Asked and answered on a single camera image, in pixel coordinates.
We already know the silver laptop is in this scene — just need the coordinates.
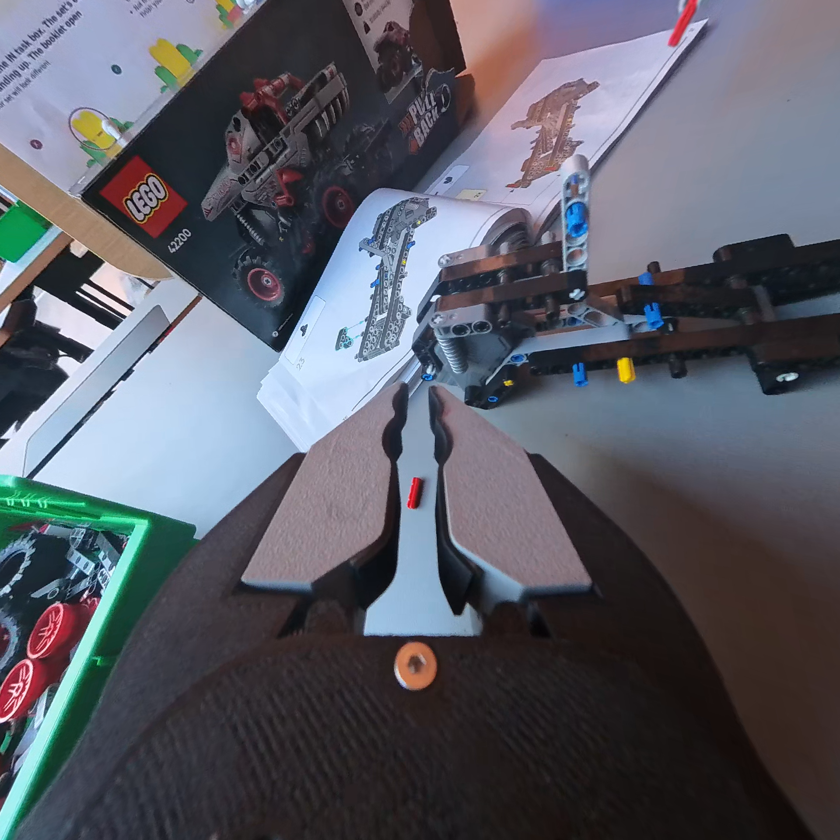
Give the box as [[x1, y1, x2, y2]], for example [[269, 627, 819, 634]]
[[20, 295, 201, 480]]

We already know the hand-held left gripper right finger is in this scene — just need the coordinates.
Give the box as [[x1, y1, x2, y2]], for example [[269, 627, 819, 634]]
[[428, 387, 593, 618]]

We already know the black lego chassis assembly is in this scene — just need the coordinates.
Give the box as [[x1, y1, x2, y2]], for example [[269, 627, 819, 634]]
[[412, 154, 840, 411]]

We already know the lego instruction booklet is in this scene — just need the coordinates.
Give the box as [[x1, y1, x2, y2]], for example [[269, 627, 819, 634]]
[[256, 18, 710, 454]]

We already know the pile of lego pieces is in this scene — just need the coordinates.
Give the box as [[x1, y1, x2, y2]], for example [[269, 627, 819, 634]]
[[0, 521, 132, 775]]

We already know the black lego set box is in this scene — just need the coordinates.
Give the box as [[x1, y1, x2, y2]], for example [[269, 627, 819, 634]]
[[80, 0, 475, 352]]

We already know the brown cardboard panel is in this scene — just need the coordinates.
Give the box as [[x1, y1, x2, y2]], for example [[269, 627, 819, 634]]
[[0, 144, 173, 283]]

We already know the green plastic bin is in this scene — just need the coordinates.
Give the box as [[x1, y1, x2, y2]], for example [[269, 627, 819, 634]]
[[0, 200, 53, 263], [0, 474, 198, 815]]

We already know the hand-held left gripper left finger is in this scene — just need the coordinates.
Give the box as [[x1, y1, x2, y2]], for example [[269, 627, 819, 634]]
[[241, 382, 409, 608]]

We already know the black office chair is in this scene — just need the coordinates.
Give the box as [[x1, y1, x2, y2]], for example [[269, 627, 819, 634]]
[[0, 262, 155, 447]]

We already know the white printed instruction sheet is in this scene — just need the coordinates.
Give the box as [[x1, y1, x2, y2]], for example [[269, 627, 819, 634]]
[[0, 0, 349, 191]]

